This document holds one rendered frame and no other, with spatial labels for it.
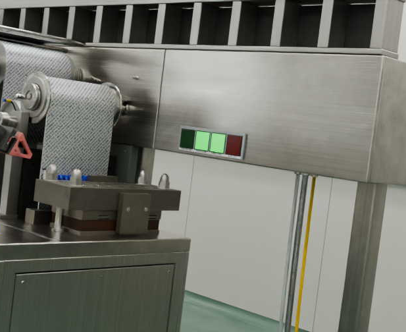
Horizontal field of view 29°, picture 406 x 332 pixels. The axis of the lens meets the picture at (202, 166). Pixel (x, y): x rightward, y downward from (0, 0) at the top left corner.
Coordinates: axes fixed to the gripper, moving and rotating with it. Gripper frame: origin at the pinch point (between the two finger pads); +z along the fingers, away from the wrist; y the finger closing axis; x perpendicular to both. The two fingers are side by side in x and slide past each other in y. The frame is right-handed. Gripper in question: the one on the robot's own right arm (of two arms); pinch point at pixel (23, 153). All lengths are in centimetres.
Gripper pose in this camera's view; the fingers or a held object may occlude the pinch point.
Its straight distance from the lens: 214.4
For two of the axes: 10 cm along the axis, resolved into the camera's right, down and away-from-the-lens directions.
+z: 5.7, 5.0, 6.5
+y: 6.9, 1.3, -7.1
